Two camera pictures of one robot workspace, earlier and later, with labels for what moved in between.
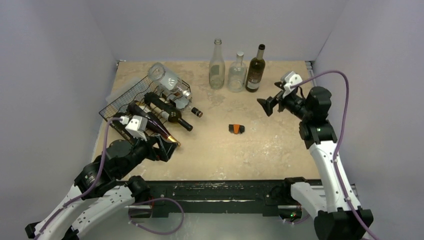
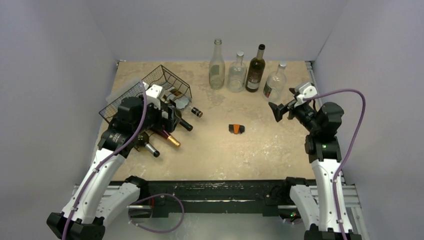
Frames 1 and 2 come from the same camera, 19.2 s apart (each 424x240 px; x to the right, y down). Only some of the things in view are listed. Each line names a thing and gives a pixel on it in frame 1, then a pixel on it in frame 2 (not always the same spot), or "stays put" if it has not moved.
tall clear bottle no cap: x=217 y=69 stays put
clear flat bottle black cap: x=182 y=102 stays put
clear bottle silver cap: x=162 y=74 -> x=275 y=84
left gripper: x=163 y=152 -> x=162 y=123
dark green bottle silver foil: x=256 y=71 stays put
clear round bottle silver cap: x=237 y=74 stays put
